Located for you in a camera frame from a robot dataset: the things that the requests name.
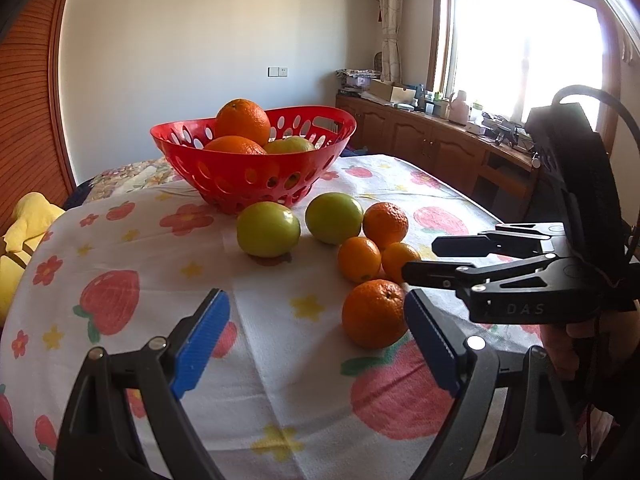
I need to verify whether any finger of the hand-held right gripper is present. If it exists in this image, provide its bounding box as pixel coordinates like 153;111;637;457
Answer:
401;253;563;292
431;221;568;259

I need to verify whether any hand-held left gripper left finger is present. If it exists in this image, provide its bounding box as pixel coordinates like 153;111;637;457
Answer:
54;288;231;480

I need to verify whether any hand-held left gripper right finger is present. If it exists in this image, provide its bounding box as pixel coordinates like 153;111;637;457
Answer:
404;289;586;480

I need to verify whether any small tangerine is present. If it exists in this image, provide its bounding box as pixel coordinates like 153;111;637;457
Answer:
381;242;422;285
337;236;382;284
342;279;408;351

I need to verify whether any medium tangerine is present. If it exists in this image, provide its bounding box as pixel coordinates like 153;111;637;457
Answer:
362;202;409;251

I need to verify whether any green round fruit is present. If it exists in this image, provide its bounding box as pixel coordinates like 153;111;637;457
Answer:
305;192;364;246
236;201;302;259

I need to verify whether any red perforated plastic basket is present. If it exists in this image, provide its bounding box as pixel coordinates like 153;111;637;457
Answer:
150;105;357;216

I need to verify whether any oval large orange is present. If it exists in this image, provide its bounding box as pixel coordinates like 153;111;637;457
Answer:
202;135;268;156

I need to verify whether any round large orange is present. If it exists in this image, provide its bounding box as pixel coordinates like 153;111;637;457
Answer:
215;98;271;148

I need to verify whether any person's right hand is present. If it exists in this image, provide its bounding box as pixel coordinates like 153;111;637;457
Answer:
542;321;603;382

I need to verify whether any white fruit print cloth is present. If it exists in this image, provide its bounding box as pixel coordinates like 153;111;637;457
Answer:
0;154;601;480

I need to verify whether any black small tool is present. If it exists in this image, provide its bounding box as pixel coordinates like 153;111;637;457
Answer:
492;119;526;147

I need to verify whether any wooden low cabinet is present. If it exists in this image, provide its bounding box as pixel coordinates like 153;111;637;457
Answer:
336;94;546;216

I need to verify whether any wooden framed window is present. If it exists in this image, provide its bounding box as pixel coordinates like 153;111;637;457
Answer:
432;0;621;133

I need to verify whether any cardboard box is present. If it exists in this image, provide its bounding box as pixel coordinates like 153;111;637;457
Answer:
368;78;417;106

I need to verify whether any floral bedsheet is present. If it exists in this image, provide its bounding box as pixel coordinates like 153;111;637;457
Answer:
82;157;196;202

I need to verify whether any pile of folded cloths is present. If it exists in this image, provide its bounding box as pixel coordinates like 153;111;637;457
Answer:
336;67;383;93

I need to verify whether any dark blue blanket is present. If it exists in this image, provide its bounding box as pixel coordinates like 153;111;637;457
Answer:
64;175;101;211

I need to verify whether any yellow plush toy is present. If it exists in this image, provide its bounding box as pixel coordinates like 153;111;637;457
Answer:
0;191;66;326

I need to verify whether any patterned curtain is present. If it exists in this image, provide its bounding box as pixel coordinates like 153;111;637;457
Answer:
375;0;405;86

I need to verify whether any wooden slatted wardrobe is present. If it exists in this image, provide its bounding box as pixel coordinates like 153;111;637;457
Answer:
0;0;76;233

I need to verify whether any black cable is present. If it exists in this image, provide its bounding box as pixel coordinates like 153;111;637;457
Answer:
552;85;640;161

